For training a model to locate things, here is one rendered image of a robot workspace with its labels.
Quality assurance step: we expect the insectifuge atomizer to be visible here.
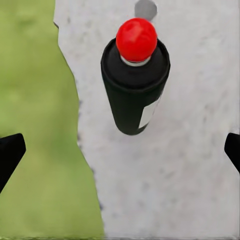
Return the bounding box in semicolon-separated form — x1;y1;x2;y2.
100;0;171;136

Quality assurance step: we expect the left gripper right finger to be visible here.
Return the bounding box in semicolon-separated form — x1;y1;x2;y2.
224;133;240;173

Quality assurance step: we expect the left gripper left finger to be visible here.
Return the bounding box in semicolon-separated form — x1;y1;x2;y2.
0;133;26;191

